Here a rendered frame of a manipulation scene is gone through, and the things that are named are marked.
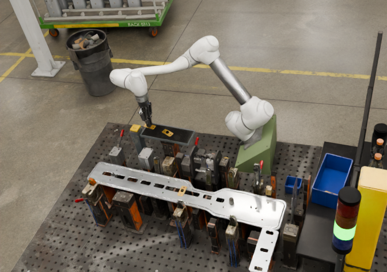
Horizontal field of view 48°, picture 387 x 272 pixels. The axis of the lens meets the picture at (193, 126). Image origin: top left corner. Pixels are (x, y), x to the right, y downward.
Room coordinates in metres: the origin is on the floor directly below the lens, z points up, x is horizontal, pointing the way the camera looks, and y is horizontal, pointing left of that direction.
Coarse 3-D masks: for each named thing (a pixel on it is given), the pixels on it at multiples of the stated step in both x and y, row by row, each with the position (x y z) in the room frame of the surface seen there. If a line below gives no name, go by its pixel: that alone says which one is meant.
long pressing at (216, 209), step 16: (96, 176) 2.15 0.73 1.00; (112, 176) 2.12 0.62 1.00; (128, 176) 2.09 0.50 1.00; (144, 176) 2.06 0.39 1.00; (160, 176) 2.04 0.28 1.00; (144, 192) 1.92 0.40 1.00; (160, 192) 1.89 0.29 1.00; (176, 192) 1.87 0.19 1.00; (208, 192) 1.82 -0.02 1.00; (224, 192) 1.80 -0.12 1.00; (240, 192) 1.77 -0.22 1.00; (208, 208) 1.70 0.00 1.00; (224, 208) 1.68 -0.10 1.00; (240, 208) 1.65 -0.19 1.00; (272, 208) 1.61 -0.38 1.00; (256, 224) 1.52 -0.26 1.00; (272, 224) 1.50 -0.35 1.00
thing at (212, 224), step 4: (212, 220) 1.61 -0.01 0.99; (216, 220) 1.61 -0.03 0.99; (208, 224) 1.59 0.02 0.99; (212, 224) 1.58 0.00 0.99; (216, 224) 1.59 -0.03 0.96; (208, 228) 1.57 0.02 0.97; (212, 228) 1.56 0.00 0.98; (216, 228) 1.58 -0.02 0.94; (208, 232) 1.57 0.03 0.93; (212, 232) 1.56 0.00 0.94; (216, 232) 1.57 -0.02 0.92; (212, 236) 1.56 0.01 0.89; (216, 236) 1.56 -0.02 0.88; (212, 240) 1.58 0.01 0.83; (216, 240) 1.57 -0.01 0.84; (220, 240) 1.61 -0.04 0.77; (212, 244) 1.56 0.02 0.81; (216, 244) 1.57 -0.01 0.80; (220, 244) 1.60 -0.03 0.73; (212, 248) 1.58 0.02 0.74; (216, 248) 1.56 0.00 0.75; (220, 248) 1.58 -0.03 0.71; (212, 252) 1.57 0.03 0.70; (216, 252) 1.56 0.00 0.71
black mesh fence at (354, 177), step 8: (376, 48) 2.28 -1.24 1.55; (376, 56) 2.20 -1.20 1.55; (376, 64) 2.12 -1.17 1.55; (368, 88) 1.91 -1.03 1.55; (368, 96) 1.84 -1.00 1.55; (368, 104) 1.78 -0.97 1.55; (368, 112) 1.71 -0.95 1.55; (360, 136) 1.55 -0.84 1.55; (360, 144) 1.50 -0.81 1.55; (360, 152) 1.44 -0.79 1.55; (360, 160) 1.40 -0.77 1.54; (352, 176) 1.30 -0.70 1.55; (352, 184) 1.26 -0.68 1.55
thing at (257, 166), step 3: (255, 165) 1.79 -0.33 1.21; (258, 165) 1.78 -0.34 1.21; (255, 168) 1.76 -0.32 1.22; (258, 168) 1.78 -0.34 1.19; (255, 171) 1.75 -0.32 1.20; (258, 171) 1.78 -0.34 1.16; (255, 174) 1.78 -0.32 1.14; (258, 174) 1.78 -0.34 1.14; (255, 177) 1.78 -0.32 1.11; (258, 177) 1.77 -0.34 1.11; (255, 180) 1.78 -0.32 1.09; (258, 180) 1.76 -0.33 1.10; (258, 183) 1.76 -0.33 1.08; (258, 186) 1.75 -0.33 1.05
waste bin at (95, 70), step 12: (72, 36) 4.81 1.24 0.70; (84, 36) 4.80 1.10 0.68; (96, 36) 4.71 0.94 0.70; (72, 48) 4.67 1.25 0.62; (84, 48) 4.56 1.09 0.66; (96, 48) 4.45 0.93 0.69; (108, 48) 4.63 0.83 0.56; (72, 60) 4.49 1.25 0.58; (84, 60) 4.44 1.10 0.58; (96, 60) 4.45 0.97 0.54; (108, 60) 4.59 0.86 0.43; (84, 72) 4.49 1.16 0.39; (96, 72) 4.46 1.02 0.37; (108, 72) 4.55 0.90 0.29; (96, 84) 4.47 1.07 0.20; (108, 84) 4.52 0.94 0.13
